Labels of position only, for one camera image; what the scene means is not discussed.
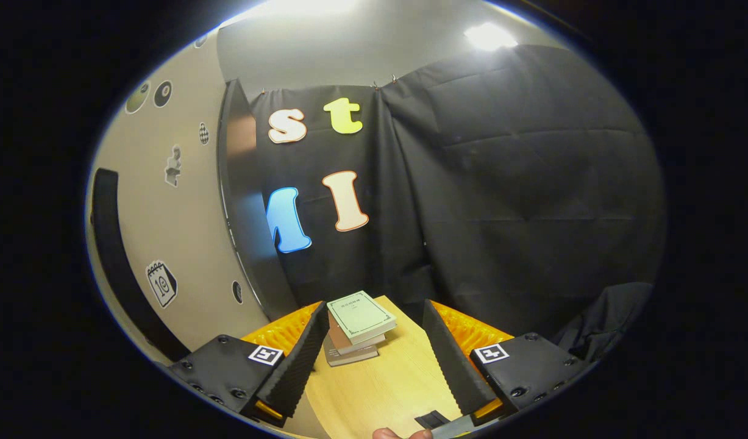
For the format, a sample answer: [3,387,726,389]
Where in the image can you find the narrow ceiling light panel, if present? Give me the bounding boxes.
[464,23,518,51]

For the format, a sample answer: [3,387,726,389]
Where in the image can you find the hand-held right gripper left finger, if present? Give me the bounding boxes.
[166,301,330,427]

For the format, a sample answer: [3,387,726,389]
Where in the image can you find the black cabinet door handle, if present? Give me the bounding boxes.
[90,168,191,363]

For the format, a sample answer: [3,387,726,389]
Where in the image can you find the brown book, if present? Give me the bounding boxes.
[328,314,386,355]

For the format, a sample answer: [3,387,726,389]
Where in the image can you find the green book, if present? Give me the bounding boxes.
[326,290,397,345]

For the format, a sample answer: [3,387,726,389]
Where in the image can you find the grey cabinet door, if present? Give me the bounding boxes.
[86,27,271,366]

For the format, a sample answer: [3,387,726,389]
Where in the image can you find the black backdrop cloth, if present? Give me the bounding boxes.
[249,44,667,360]

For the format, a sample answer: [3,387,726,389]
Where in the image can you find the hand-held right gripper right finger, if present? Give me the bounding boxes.
[421,299,594,427]

